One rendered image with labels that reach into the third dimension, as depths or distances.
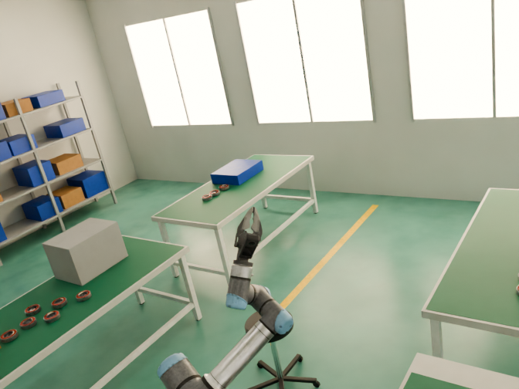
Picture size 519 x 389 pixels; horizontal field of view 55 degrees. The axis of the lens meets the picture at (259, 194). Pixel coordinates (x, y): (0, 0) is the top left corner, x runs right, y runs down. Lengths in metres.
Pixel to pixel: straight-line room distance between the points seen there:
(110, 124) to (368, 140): 4.62
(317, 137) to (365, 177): 0.83
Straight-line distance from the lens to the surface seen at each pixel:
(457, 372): 2.75
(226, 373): 1.78
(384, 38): 5.98
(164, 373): 1.88
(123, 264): 4.41
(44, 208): 7.70
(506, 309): 3.16
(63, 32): 8.68
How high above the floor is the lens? 2.59
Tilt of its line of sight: 21 degrees down
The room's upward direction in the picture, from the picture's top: 12 degrees counter-clockwise
